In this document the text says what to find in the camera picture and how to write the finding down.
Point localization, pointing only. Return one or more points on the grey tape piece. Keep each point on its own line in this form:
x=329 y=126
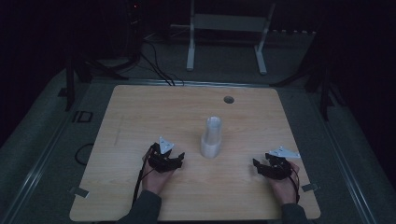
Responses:
x=79 y=192
x=310 y=187

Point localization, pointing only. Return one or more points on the black metal stand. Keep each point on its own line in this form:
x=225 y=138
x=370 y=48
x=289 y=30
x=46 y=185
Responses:
x=325 y=93

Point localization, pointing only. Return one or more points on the white metal stand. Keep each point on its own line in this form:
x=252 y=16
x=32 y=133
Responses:
x=229 y=22

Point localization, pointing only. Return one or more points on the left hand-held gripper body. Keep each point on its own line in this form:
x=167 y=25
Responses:
x=162 y=163

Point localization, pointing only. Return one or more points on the round table grommet hole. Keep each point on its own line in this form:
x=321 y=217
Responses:
x=229 y=99

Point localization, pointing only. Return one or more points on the person's left hand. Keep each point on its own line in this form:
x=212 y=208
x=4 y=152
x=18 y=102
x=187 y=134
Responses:
x=155 y=182

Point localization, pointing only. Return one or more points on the white power strip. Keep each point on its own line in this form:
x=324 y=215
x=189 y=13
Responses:
x=292 y=31

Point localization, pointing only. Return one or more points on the person's right hand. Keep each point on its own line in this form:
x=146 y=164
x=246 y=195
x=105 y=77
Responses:
x=286 y=189

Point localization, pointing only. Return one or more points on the dark computer tower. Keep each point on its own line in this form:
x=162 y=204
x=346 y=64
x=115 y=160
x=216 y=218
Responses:
x=134 y=28

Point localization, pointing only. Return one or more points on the black tripod stand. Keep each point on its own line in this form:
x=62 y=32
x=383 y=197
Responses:
x=70 y=84

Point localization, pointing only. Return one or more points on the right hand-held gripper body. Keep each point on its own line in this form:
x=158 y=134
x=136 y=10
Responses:
x=277 y=169

